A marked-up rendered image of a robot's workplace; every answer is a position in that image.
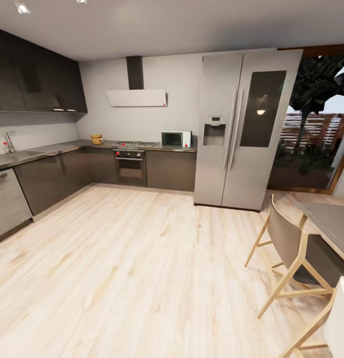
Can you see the popcorn bag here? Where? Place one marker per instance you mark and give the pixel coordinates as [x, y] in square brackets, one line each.
[96, 139]

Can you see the drop in sink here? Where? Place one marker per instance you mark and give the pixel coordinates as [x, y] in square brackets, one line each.
[35, 151]

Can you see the fixed window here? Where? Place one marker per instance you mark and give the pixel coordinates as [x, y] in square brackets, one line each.
[310, 152]

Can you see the range hood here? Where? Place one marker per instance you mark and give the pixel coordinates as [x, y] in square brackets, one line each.
[136, 95]

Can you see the fridge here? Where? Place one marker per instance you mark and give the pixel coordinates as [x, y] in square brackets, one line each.
[244, 102]

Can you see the dishwasher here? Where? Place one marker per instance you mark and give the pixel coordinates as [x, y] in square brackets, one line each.
[14, 210]

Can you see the straight chair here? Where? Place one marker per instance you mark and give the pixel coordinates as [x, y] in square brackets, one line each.
[308, 257]
[331, 319]

